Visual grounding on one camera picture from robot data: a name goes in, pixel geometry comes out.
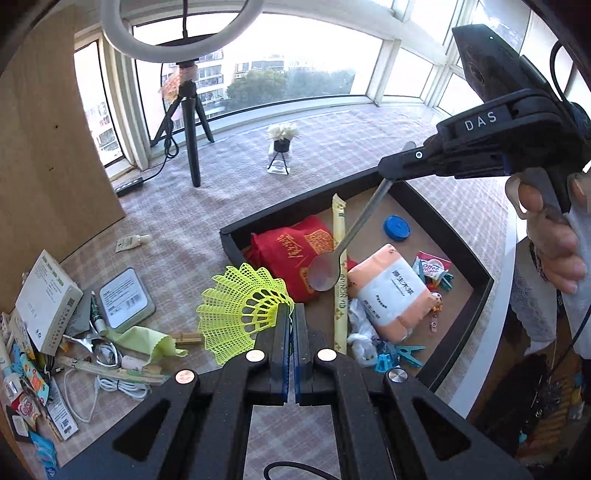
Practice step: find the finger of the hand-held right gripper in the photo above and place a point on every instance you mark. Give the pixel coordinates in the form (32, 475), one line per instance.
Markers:
(401, 164)

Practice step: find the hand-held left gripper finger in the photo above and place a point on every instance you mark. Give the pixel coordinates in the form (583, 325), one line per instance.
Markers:
(287, 369)
(297, 369)

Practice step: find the blue round lid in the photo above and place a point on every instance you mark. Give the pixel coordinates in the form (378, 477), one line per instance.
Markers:
(397, 228)

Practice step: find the yellow plastic shuttlecock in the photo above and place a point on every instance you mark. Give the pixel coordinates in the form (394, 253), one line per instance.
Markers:
(235, 314)

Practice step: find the black rimmed tray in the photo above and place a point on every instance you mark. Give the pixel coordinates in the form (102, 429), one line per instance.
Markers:
(438, 251)

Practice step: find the metal spoon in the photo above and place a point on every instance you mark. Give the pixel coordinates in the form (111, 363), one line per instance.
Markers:
(323, 274)

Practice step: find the teal plastic clothespin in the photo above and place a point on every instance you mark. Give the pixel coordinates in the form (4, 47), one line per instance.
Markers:
(401, 353)

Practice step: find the person's right hand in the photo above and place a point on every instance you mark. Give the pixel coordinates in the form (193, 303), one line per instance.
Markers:
(551, 249)

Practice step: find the clear plastic wrapper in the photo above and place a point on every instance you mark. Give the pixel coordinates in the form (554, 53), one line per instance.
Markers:
(362, 327)

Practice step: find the paper-wrapped chopsticks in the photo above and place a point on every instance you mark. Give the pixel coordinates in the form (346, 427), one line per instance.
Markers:
(339, 217)

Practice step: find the wooden clothespin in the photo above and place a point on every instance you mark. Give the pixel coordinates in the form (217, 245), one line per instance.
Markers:
(187, 339)

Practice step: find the red white creamer packet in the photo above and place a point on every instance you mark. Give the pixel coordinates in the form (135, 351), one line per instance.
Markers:
(431, 266)
(22, 405)

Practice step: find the orange white tissue pack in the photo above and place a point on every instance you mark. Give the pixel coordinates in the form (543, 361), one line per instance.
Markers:
(392, 295)

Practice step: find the white flowers in glass vase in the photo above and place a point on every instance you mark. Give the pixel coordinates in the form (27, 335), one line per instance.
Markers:
(281, 143)

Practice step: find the colourful snack packet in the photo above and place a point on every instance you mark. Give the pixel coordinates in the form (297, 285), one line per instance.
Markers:
(441, 281)

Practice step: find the red printed cloth bag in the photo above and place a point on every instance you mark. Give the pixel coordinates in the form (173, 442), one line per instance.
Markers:
(286, 244)

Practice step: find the lime green cloth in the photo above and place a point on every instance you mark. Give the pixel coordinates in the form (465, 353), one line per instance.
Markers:
(138, 339)

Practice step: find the grey tin box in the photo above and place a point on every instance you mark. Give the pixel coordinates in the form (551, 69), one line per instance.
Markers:
(124, 297)

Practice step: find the clear-packed wooden utensil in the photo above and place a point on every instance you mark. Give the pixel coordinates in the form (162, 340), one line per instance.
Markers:
(106, 371)

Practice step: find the white lace cloth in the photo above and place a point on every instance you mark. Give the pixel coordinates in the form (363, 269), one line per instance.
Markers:
(531, 314)

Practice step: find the green white tube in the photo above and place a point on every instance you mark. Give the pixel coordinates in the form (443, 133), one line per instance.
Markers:
(98, 314)

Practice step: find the small white bottle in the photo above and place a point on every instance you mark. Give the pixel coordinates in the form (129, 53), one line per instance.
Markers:
(131, 243)

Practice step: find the silver metal clip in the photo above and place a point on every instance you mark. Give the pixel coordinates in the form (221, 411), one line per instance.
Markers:
(83, 341)

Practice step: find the white label card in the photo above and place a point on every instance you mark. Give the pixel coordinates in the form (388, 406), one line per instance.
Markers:
(62, 410)

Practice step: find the black power strip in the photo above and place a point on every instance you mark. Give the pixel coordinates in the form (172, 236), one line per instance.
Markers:
(128, 187)

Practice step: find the orange paper tag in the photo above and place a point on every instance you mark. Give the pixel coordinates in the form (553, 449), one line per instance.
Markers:
(171, 87)

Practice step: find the white cardboard box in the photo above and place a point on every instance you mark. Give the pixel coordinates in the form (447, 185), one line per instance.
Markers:
(46, 300)

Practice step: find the blue snack packet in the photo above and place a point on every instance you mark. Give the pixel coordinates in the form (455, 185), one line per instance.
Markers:
(44, 454)

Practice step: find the wooden board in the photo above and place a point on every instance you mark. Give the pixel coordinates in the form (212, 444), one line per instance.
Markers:
(46, 161)

